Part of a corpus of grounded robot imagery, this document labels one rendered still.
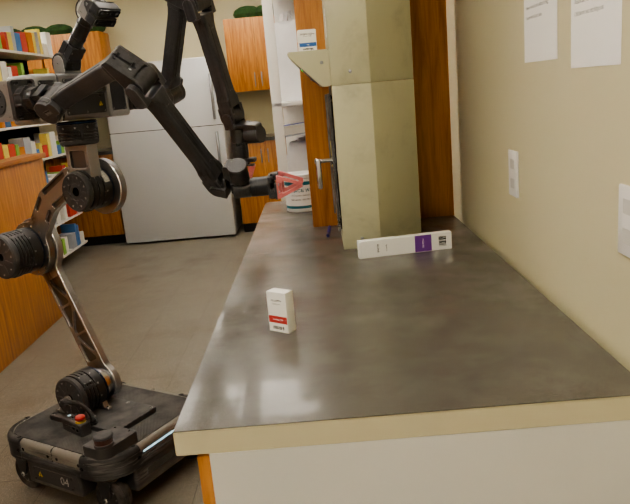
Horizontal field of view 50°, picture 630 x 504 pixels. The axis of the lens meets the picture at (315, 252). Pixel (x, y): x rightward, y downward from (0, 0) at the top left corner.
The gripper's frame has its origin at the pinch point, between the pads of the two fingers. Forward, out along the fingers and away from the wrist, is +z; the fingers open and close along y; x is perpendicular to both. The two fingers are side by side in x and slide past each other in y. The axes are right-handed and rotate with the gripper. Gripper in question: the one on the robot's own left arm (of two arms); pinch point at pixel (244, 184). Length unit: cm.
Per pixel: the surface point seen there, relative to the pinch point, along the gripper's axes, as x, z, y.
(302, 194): 22.9, 8.8, 19.5
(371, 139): -45, -15, 43
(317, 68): -46, -36, 29
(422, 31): -9, -45, 65
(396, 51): -37, -38, 52
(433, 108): -8, -20, 67
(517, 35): -75, -38, 76
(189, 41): 509, -95, -100
